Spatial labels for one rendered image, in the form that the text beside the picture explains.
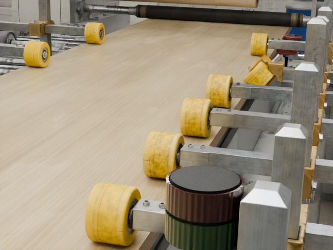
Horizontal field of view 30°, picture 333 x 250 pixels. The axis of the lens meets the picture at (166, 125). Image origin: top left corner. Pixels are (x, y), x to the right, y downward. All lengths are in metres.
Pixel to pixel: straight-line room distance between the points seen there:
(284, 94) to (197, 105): 0.30
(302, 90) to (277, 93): 0.57
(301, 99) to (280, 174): 0.25
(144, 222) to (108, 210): 0.05
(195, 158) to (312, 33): 0.33
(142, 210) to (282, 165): 0.21
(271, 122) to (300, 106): 0.32
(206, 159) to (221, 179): 0.56
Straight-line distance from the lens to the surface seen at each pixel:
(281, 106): 2.70
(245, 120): 1.27
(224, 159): 1.04
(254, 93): 1.51
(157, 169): 1.05
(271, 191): 0.46
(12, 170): 1.13
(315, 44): 1.18
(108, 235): 0.83
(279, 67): 1.74
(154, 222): 0.82
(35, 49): 1.96
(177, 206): 0.46
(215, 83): 1.51
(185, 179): 0.47
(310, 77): 0.94
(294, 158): 0.71
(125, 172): 1.11
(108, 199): 0.82
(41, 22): 2.51
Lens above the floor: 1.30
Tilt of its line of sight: 17 degrees down
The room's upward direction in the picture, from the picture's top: 1 degrees clockwise
